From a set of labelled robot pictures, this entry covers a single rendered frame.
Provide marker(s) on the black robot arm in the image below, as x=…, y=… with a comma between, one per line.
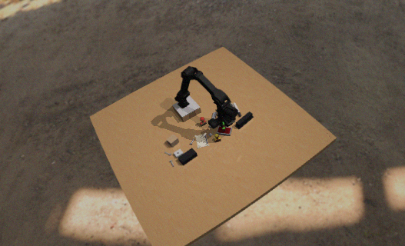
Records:
x=219, y=97

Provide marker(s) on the white inspection card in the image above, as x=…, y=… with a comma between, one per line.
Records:
x=201, y=140

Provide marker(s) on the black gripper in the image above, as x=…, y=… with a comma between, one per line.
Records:
x=214, y=123

